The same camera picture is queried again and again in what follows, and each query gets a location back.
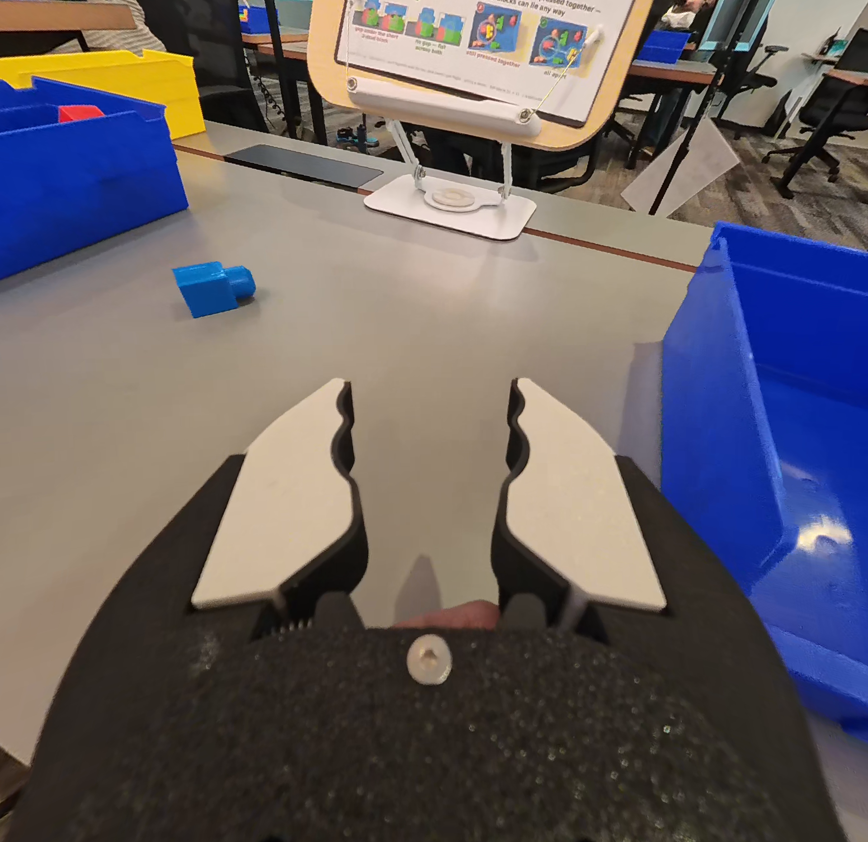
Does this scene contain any printed instruction sheet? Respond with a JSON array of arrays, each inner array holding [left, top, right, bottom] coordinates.
[[337, 0, 645, 127]]

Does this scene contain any black inset table panel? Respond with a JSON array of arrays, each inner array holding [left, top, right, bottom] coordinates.
[[224, 144, 387, 192]]

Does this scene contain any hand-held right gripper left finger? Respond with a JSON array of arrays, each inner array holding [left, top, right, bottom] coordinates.
[[192, 378, 370, 612]]

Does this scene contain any blue plastic bin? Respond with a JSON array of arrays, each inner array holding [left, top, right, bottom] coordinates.
[[661, 222, 868, 728], [0, 79, 191, 280]]

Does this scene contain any blue toy block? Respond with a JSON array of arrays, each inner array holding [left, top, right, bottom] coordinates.
[[173, 262, 257, 319]]

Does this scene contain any white document stand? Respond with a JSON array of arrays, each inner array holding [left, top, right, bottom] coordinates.
[[342, 76, 541, 241]]

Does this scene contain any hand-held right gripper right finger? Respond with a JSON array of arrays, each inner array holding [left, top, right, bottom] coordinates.
[[491, 378, 668, 612]]

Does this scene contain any wooden clipboard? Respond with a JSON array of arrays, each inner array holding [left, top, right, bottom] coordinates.
[[308, 0, 663, 151]]

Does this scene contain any white folded sign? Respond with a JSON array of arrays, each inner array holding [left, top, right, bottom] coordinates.
[[622, 117, 743, 219]]

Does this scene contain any black tripod stand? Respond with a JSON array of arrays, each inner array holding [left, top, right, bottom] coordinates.
[[651, 0, 781, 216]]

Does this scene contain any yellow plastic bin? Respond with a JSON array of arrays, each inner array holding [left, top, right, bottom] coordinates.
[[0, 49, 207, 140]]

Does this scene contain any wooden shelf board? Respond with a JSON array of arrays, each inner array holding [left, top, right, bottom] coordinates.
[[0, 1, 137, 32]]

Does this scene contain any black office chair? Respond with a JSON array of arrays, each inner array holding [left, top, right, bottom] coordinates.
[[136, 0, 272, 131], [767, 69, 868, 199]]

